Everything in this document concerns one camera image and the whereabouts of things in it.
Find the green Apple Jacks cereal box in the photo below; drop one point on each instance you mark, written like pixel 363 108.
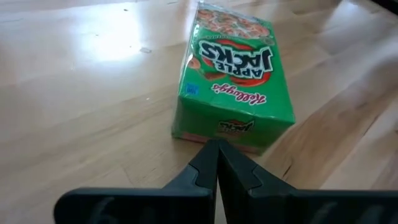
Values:
pixel 233 77

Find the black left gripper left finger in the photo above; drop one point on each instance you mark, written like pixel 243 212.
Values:
pixel 155 205

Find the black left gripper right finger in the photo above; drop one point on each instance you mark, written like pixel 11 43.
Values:
pixel 280 205

